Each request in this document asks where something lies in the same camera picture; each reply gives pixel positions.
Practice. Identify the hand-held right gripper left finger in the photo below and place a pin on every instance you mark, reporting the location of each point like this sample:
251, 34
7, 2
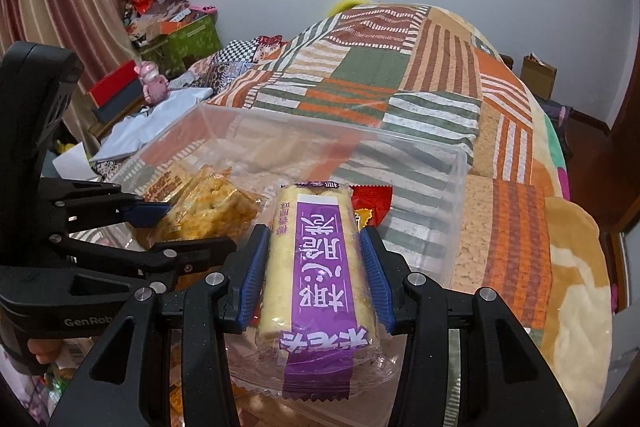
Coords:
252, 277

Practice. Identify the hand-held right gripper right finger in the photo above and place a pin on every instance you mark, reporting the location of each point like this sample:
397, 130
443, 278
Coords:
376, 278

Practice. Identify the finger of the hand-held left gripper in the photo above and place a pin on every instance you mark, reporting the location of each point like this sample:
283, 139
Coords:
190, 254
145, 213

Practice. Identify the orange cracker packet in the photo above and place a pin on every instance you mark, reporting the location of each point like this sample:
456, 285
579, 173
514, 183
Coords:
215, 207

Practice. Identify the purple label snack packet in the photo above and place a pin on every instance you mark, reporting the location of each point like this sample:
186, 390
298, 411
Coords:
320, 267

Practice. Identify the clear plastic container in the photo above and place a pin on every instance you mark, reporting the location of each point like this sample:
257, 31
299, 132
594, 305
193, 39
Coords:
400, 177

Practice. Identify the person's left hand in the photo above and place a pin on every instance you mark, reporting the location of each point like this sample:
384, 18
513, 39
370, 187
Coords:
42, 349

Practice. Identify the white paper sheet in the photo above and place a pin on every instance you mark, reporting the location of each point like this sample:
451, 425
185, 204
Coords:
70, 167

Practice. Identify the red snack packet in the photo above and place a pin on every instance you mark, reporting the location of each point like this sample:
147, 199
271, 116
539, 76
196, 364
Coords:
372, 202

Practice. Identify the red box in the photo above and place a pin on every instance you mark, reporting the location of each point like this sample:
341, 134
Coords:
112, 84

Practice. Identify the dark grey box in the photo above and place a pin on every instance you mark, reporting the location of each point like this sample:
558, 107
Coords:
120, 104

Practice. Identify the white cloth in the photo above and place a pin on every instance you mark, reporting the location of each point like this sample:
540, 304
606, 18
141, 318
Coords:
145, 127

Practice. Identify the pink rabbit toy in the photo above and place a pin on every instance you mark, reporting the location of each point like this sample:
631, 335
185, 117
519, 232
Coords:
152, 82

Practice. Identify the pile of boxes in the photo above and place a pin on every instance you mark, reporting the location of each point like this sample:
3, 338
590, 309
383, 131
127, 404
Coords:
170, 14

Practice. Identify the green storage box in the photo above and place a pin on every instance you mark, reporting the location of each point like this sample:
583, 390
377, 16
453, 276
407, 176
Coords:
195, 39

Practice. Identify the checkered quilt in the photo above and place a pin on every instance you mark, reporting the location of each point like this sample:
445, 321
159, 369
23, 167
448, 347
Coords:
235, 57

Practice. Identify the patchwork striped bedspread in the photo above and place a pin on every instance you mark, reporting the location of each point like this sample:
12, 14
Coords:
380, 72

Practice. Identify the dark bag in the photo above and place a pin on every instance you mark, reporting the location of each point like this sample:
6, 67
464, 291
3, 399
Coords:
557, 119

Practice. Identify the brown cardboard box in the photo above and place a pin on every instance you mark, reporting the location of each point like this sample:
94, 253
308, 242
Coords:
537, 79

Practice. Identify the brown wooden wardrobe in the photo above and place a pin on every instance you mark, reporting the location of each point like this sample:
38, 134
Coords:
625, 157

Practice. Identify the yellow curved tube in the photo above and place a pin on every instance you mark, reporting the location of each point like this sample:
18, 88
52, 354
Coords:
350, 2

